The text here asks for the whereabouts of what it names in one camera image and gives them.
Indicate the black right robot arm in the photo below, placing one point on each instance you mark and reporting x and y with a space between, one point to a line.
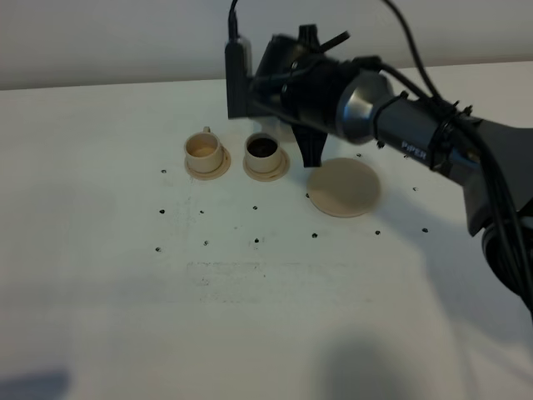
365 99

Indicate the beige left cup saucer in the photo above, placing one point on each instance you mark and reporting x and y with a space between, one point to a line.
209 167

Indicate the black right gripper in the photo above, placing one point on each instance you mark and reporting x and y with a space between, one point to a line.
298 83

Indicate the beige left teacup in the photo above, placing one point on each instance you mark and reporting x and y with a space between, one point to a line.
202 143

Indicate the beige teapot saucer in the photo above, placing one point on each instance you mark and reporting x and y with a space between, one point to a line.
344 188

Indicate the beige right cup saucer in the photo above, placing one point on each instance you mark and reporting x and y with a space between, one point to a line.
268 173

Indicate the beige teacup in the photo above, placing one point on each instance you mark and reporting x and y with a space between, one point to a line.
262 153
202 143

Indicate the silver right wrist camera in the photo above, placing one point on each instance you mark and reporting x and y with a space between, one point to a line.
238 76

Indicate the beige right teacup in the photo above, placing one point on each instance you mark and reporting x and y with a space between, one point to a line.
262 153

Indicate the beige cup saucer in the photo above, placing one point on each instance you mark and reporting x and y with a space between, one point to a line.
268 173
209 167

